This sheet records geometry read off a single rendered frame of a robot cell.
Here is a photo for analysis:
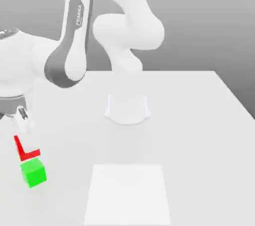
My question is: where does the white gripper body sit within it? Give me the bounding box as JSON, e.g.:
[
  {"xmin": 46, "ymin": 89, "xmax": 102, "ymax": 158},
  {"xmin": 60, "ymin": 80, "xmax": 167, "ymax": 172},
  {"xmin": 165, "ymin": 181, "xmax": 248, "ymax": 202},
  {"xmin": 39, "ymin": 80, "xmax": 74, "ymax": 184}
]
[{"xmin": 10, "ymin": 116, "xmax": 41, "ymax": 153}]

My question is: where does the small red cube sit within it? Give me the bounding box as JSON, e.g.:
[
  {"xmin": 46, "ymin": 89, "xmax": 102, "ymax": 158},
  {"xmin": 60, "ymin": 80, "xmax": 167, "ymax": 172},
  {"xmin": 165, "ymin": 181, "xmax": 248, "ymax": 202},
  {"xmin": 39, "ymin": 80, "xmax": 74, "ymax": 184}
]
[{"xmin": 13, "ymin": 135, "xmax": 41, "ymax": 162}]

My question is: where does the small green cube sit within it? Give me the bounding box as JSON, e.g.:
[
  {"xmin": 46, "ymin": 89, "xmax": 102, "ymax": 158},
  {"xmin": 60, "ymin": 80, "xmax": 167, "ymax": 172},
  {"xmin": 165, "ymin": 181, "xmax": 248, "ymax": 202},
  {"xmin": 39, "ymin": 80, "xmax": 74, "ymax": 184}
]
[{"xmin": 20, "ymin": 157, "xmax": 48, "ymax": 189}]

